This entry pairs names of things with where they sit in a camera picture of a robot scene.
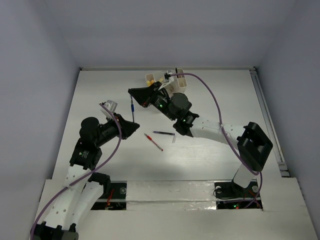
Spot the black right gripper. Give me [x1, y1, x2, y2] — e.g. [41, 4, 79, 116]
[129, 80, 177, 121]

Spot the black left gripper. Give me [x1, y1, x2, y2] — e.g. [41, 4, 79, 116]
[95, 112, 139, 146]

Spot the yellow highlighter marker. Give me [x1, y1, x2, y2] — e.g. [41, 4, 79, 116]
[147, 79, 155, 85]

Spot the blue ballpoint pen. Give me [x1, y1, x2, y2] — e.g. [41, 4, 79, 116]
[130, 95, 135, 122]

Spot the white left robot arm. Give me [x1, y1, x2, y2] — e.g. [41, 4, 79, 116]
[30, 113, 140, 240]

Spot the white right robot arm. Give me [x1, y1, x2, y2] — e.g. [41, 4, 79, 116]
[128, 83, 273, 196]

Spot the red gel pen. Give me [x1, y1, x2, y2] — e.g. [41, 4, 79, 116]
[144, 133, 164, 152]

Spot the white perforated organizer basket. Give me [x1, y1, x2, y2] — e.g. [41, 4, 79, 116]
[145, 68, 188, 97]

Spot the purple gel pen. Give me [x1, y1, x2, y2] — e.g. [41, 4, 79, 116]
[153, 131, 175, 136]

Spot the clear pen cap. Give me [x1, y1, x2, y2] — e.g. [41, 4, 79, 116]
[172, 135, 177, 144]

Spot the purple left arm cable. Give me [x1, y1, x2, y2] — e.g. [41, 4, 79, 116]
[29, 102, 123, 240]

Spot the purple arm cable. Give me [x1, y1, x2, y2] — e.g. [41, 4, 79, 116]
[164, 72, 263, 208]
[29, 102, 123, 240]

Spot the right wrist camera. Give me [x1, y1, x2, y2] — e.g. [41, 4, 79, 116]
[160, 70, 174, 89]

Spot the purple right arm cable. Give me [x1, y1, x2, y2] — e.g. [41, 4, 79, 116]
[164, 72, 263, 208]

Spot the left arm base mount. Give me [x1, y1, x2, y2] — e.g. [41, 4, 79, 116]
[91, 181, 127, 211]

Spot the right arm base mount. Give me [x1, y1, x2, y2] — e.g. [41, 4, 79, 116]
[212, 179, 263, 210]

